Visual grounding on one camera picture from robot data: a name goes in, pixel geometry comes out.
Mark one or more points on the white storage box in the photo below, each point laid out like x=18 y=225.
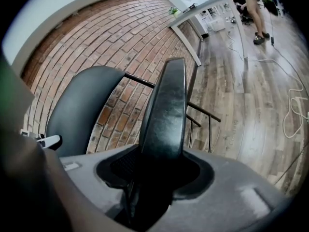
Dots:
x=216 y=24

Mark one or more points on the white plastic lever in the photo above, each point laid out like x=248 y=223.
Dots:
x=51 y=140

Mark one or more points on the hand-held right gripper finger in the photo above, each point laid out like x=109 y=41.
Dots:
x=166 y=115

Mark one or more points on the small black box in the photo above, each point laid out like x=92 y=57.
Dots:
x=190 y=7

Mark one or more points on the white metal table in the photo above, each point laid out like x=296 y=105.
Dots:
x=205 y=6

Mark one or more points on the small potted green plant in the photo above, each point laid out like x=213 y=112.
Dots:
x=173 y=11

